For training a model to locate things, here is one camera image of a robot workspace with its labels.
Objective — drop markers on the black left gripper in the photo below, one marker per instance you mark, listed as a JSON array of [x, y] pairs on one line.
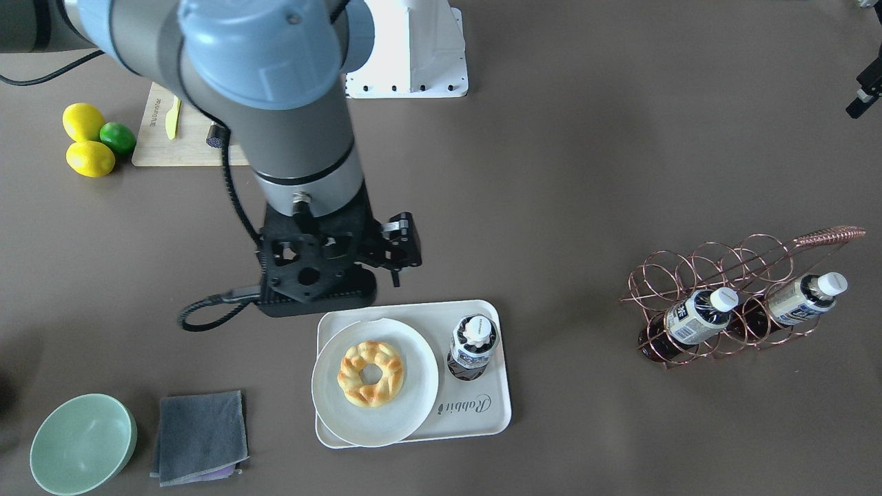
[[869, 86]]

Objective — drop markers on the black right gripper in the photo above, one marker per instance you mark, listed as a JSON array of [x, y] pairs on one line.
[[395, 249]]

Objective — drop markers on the tea bottle slot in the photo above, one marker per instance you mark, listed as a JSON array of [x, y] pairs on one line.
[[473, 342], [691, 321]]

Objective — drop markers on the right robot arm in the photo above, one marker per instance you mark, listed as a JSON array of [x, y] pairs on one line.
[[270, 73]]

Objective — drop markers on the cream serving tray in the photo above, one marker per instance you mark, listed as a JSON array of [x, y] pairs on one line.
[[433, 404]]

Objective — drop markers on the tea bottle front slot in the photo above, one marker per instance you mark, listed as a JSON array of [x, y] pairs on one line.
[[691, 321]]

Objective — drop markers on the white round plate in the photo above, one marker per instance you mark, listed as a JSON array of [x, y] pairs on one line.
[[399, 418]]

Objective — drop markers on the wooden cutting board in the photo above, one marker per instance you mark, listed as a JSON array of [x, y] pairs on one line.
[[188, 149]]

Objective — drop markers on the yellow plastic knife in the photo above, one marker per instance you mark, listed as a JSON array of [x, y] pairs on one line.
[[172, 118]]

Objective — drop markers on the grey folded cloth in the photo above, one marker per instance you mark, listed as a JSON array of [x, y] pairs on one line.
[[199, 438]]

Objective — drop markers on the green lime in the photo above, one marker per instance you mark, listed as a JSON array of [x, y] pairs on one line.
[[118, 137]]

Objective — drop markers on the yellow lemon lower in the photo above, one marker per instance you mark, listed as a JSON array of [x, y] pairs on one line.
[[90, 158]]

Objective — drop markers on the yellow lemon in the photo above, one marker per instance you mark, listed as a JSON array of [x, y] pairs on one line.
[[82, 122], [90, 158]]

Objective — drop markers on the yellow lemon upper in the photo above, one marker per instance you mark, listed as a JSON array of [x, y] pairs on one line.
[[82, 122]]

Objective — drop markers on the mint green bowl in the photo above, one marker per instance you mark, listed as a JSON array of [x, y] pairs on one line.
[[82, 444]]

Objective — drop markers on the glazed ring pastry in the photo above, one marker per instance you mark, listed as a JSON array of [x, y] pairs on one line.
[[371, 374]]

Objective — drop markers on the tea bottle handle side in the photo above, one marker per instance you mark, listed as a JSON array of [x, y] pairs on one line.
[[804, 299]]

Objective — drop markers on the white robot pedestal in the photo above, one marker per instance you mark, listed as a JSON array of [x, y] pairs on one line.
[[419, 52]]

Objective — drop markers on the copper wire bottle rack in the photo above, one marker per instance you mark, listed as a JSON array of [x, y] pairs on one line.
[[758, 266]]

